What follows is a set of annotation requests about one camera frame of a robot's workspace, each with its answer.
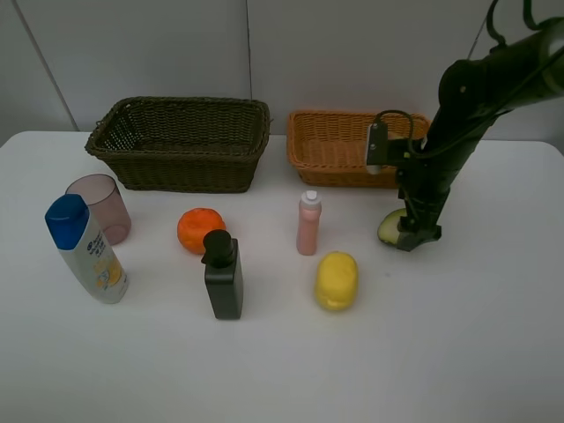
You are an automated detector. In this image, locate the pink bottle white cap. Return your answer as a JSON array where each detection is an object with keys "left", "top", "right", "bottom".
[{"left": 296, "top": 190, "right": 322, "bottom": 256}]

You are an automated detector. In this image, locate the translucent pink plastic cup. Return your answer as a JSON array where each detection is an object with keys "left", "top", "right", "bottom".
[{"left": 65, "top": 174, "right": 131, "bottom": 246}]

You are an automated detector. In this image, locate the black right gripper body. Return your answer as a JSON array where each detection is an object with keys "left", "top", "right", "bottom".
[{"left": 397, "top": 152, "right": 461, "bottom": 229}]

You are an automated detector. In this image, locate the yellow lemon toy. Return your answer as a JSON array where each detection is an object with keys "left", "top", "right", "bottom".
[{"left": 314, "top": 251, "right": 359, "bottom": 311}]

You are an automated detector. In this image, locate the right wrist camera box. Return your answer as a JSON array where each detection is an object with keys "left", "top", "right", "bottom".
[{"left": 366, "top": 122, "right": 414, "bottom": 174}]

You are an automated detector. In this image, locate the dark brown wicker basket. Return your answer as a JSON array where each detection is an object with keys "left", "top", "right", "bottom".
[{"left": 85, "top": 96, "right": 271, "bottom": 194}]

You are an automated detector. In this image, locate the orange tangerine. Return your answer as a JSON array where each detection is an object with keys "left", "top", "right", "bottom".
[{"left": 177, "top": 208, "right": 226, "bottom": 255}]

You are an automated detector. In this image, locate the white blue-capped shampoo bottle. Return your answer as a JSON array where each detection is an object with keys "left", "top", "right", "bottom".
[{"left": 45, "top": 194, "right": 129, "bottom": 304}]

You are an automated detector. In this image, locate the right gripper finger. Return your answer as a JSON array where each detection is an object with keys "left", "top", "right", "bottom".
[{"left": 396, "top": 225, "right": 442, "bottom": 252}]

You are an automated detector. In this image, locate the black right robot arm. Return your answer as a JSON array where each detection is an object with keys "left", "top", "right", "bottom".
[{"left": 396, "top": 18, "right": 563, "bottom": 251}]

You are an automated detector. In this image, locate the halved avocado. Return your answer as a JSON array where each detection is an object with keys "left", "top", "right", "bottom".
[{"left": 377, "top": 208, "right": 407, "bottom": 246}]

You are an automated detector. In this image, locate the orange wicker basket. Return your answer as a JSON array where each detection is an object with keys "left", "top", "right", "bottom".
[{"left": 286, "top": 109, "right": 434, "bottom": 190}]

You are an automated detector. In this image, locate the black pump bottle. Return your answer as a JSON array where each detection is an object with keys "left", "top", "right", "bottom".
[{"left": 202, "top": 229, "right": 243, "bottom": 321}]

